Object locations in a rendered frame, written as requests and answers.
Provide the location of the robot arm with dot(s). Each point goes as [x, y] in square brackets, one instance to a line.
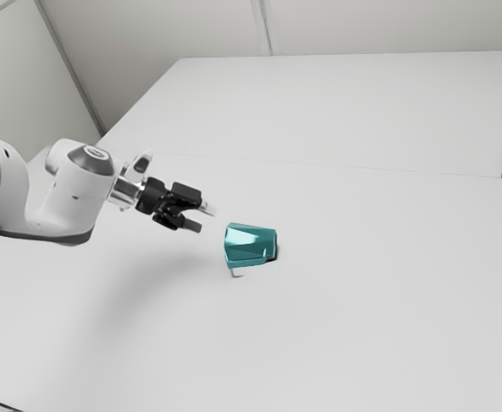
[74, 189]

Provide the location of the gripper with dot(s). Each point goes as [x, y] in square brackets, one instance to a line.
[165, 199]

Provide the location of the teal faceted mug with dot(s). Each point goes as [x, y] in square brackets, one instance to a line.
[248, 246]

